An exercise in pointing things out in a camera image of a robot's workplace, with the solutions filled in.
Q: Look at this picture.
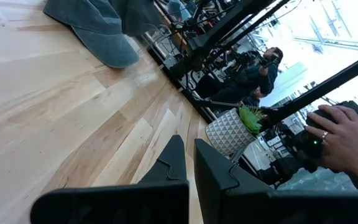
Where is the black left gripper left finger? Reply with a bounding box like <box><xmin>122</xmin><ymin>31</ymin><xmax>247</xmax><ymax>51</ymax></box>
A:
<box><xmin>30</xmin><ymin>134</ymin><xmax>190</xmax><ymax>224</ymax></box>

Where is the blue-grey baseball cap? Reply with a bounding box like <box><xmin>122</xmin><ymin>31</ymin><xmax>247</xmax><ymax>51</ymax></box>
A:
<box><xmin>43</xmin><ymin>0</ymin><xmax>140</xmax><ymax>70</ymax></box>
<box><xmin>110</xmin><ymin>0</ymin><xmax>162</xmax><ymax>37</ymax></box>

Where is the person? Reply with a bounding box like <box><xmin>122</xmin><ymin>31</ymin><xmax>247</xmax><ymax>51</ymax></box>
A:
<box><xmin>197</xmin><ymin>46</ymin><xmax>285</xmax><ymax>106</ymax></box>

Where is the person's hand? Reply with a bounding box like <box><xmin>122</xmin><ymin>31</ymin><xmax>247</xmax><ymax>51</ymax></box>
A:
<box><xmin>305</xmin><ymin>105</ymin><xmax>358</xmax><ymax>175</ymax></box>

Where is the green succulent plant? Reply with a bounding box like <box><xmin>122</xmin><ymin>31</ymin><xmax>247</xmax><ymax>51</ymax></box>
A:
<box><xmin>239</xmin><ymin>105</ymin><xmax>269</xmax><ymax>138</ymax></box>

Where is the white patterned plant pot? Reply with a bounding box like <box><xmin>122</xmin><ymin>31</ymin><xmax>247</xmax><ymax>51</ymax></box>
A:
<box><xmin>204</xmin><ymin>108</ymin><xmax>257</xmax><ymax>157</ymax></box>

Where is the black metal frame bar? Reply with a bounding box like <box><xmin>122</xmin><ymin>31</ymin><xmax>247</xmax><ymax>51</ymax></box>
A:
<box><xmin>172</xmin><ymin>0</ymin><xmax>275</xmax><ymax>78</ymax></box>
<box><xmin>259</xmin><ymin>49</ymin><xmax>358</xmax><ymax>131</ymax></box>

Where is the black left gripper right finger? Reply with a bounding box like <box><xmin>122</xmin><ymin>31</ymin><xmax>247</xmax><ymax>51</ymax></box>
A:
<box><xmin>193</xmin><ymin>138</ymin><xmax>358</xmax><ymax>224</ymax></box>

